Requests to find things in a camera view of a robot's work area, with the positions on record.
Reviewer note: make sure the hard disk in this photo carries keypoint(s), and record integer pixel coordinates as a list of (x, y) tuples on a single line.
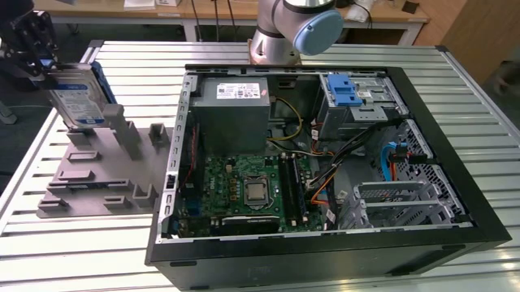
[(77, 97)]

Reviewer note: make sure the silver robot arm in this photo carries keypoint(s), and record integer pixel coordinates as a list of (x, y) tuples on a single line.
[(272, 30)]

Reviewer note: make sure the metal disk bay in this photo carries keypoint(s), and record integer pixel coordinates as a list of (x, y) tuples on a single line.
[(403, 203)]

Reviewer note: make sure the wooden desk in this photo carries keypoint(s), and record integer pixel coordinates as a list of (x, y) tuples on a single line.
[(122, 13)]

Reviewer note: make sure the small white box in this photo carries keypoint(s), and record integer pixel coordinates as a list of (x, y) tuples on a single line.
[(169, 2)]

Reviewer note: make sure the grey parts rack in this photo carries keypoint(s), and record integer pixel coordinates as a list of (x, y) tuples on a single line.
[(106, 176)]

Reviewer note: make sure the grey power supply unit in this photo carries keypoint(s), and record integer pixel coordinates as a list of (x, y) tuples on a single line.
[(232, 127)]

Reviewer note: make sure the green motherboard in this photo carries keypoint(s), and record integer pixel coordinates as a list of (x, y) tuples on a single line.
[(228, 176)]

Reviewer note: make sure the CPU socket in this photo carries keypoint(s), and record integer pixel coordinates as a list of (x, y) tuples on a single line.
[(257, 178)]

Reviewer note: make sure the silver CPU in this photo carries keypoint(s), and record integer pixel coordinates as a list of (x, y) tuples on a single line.
[(256, 193)]

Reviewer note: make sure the blue plastic drive latch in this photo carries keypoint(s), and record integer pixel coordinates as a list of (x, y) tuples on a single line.
[(341, 91)]

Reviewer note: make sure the black graphics card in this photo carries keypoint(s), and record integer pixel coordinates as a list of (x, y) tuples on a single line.
[(248, 223)]

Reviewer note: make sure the white plastic bag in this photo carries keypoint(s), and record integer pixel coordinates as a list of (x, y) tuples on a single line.
[(357, 10)]

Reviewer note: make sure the black RAM stick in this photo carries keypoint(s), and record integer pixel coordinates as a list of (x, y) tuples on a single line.
[(300, 194)]

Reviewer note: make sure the metal optical drive cage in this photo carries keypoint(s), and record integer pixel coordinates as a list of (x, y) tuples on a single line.
[(365, 115)]

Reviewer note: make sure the small dark box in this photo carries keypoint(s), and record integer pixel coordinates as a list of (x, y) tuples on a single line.
[(411, 8)]

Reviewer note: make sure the black PC case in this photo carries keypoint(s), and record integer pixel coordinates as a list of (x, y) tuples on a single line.
[(284, 258)]

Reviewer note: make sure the wooden cabinet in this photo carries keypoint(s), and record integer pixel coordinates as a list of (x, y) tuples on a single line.
[(479, 30)]

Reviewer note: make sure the person in black shirt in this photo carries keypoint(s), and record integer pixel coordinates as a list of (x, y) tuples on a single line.
[(508, 76)]

